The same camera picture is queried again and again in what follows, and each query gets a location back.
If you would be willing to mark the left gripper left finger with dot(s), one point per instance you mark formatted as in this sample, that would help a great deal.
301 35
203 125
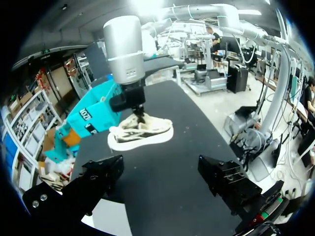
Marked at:
98 177

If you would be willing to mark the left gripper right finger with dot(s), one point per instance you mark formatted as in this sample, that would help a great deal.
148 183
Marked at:
226 182

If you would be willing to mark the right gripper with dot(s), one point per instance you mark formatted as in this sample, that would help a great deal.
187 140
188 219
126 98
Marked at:
129 97

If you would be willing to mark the beige low-top shoe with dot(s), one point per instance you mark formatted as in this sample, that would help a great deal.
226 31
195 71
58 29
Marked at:
147 135

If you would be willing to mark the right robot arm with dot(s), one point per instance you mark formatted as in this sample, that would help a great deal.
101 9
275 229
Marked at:
124 49

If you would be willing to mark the white shoebox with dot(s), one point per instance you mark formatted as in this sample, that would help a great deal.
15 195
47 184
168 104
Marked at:
108 221

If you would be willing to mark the large teal box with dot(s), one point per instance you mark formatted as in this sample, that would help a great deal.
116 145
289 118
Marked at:
96 118

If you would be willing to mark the person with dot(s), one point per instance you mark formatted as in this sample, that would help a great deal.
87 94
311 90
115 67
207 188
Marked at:
215 44
309 96

